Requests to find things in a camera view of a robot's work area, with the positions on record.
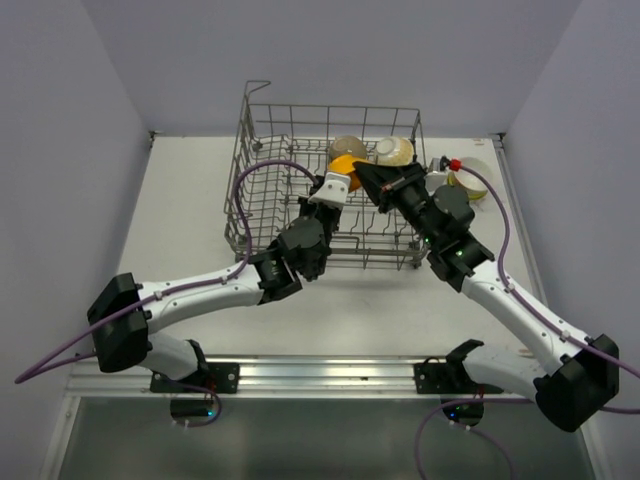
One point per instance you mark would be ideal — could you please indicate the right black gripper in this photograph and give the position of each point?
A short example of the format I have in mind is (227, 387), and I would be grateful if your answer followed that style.
(380, 180)

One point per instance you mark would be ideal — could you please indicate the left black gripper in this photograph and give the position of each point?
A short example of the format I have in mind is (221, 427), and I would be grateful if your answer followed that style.
(306, 206)

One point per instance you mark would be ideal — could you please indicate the yellow bowl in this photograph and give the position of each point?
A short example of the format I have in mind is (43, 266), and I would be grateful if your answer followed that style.
(344, 165)

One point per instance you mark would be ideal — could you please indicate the beige bowl with sunflower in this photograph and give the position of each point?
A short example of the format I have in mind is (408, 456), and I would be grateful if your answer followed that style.
(477, 167)

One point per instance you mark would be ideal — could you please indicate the grey wire dish rack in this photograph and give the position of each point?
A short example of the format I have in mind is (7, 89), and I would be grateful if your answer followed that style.
(288, 143)

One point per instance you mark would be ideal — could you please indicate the lime green bowl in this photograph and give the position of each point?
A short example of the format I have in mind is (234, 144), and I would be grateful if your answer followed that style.
(474, 188)

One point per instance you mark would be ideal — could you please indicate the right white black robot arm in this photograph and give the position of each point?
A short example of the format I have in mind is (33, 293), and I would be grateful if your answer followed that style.
(572, 375)

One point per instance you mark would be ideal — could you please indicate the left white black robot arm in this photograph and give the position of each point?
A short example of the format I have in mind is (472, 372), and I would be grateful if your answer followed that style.
(129, 318)

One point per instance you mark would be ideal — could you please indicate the cream white bowl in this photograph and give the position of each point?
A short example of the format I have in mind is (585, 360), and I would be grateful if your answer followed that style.
(393, 151)

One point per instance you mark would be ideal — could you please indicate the beige brown glazed bowl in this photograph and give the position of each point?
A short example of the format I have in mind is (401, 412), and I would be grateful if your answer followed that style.
(347, 145)

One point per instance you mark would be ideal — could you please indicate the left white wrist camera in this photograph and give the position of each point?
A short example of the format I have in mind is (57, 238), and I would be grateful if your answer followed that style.
(333, 192)

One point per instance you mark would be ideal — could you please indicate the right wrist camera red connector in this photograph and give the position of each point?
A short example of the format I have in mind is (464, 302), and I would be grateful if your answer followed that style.
(444, 164)

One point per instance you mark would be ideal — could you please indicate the aluminium mounting rail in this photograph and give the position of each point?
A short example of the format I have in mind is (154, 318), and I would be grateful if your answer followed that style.
(317, 377)

